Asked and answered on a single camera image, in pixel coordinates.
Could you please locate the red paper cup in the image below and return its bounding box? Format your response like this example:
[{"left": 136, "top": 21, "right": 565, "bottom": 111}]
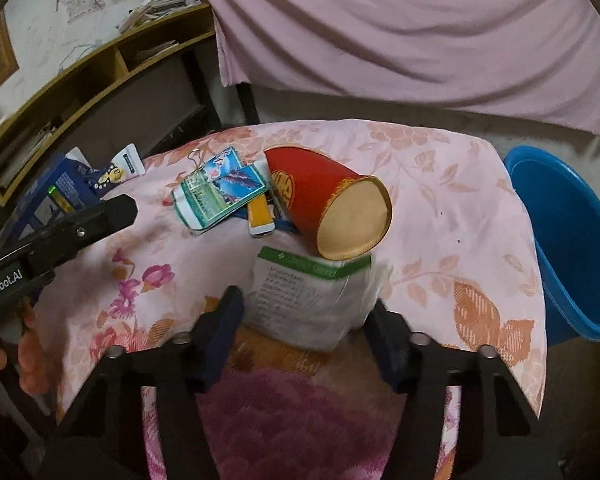
[{"left": 264, "top": 145, "right": 393, "bottom": 261}]

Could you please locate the blue box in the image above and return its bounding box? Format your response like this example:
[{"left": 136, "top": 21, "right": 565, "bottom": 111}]
[{"left": 0, "top": 152, "right": 106, "bottom": 241}]

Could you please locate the blue picture printed packet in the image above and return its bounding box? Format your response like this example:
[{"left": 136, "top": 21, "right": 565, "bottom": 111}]
[{"left": 200, "top": 147, "right": 267, "bottom": 197}]

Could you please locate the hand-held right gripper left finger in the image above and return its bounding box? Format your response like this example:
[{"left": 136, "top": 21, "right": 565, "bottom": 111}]
[{"left": 40, "top": 285, "right": 246, "bottom": 480}]

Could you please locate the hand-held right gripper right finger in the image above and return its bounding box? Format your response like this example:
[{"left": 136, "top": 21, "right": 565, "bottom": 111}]
[{"left": 367, "top": 300, "right": 563, "bottom": 480}]

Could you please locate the white green-labelled plastic bag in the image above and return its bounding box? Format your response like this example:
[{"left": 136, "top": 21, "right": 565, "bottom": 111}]
[{"left": 242, "top": 246, "right": 381, "bottom": 352}]

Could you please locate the person's left hand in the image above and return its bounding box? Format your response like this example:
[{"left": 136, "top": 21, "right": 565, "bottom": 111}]
[{"left": 0, "top": 305, "right": 52, "bottom": 397}]

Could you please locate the pile of books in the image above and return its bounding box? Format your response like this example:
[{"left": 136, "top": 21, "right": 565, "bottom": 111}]
[{"left": 115, "top": 0, "right": 203, "bottom": 33}]

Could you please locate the wooden shelf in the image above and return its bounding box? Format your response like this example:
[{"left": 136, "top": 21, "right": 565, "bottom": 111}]
[{"left": 0, "top": 2, "right": 217, "bottom": 206}]

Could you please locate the blue plastic basin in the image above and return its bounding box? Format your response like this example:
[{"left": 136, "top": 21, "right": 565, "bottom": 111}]
[{"left": 503, "top": 146, "right": 600, "bottom": 346}]

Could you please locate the green white printed packet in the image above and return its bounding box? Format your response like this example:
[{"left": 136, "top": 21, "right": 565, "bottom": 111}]
[{"left": 172, "top": 174, "right": 261, "bottom": 234}]

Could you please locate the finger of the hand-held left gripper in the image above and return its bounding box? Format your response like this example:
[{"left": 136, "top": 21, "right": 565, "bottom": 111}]
[{"left": 27, "top": 193, "right": 140, "bottom": 277}]

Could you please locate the pink hanging sheet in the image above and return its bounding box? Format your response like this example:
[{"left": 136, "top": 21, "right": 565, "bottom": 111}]
[{"left": 182, "top": 0, "right": 600, "bottom": 143}]

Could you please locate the pink floral blanket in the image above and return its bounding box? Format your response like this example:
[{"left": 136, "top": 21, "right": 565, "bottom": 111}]
[{"left": 30, "top": 119, "right": 548, "bottom": 480}]

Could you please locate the white tube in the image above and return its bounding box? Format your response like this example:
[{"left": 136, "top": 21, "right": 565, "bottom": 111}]
[{"left": 99, "top": 144, "right": 147, "bottom": 187}]

